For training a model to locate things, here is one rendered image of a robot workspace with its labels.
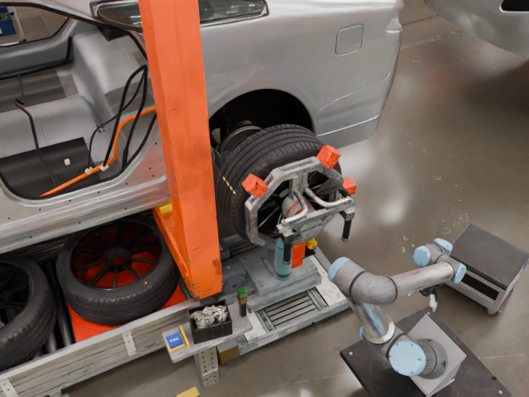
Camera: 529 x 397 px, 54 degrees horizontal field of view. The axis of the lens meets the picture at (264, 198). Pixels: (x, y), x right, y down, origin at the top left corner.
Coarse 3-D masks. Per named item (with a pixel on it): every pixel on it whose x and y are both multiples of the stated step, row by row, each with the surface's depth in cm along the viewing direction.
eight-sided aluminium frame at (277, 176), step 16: (304, 160) 257; (272, 176) 251; (288, 176) 252; (336, 176) 268; (272, 192) 253; (336, 192) 276; (256, 208) 254; (256, 224) 262; (256, 240) 270; (272, 240) 283; (304, 240) 289
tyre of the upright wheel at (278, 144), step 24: (240, 144) 265; (264, 144) 259; (288, 144) 257; (312, 144) 261; (240, 168) 259; (264, 168) 252; (336, 168) 277; (216, 192) 277; (240, 192) 256; (240, 216) 266
